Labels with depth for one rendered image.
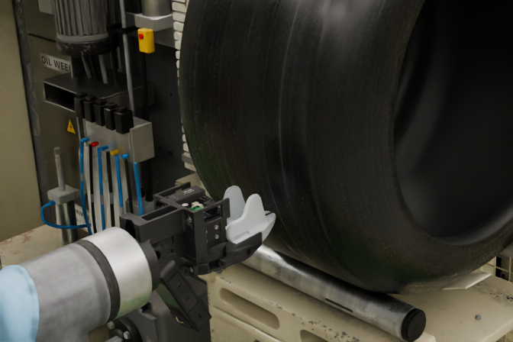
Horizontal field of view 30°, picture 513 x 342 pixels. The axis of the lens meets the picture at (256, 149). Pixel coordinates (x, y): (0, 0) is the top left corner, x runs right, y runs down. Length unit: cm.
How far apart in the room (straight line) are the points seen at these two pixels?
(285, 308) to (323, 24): 49
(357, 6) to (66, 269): 41
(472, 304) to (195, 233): 60
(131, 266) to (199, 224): 10
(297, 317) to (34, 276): 51
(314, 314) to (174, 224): 38
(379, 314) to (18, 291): 52
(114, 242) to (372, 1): 37
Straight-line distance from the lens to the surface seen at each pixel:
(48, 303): 94
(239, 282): 144
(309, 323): 134
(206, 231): 106
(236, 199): 113
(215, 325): 170
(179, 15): 153
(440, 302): 151
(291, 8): 106
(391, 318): 126
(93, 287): 96
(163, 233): 103
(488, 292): 154
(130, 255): 99
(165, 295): 109
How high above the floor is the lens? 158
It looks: 22 degrees down
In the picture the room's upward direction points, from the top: 3 degrees counter-clockwise
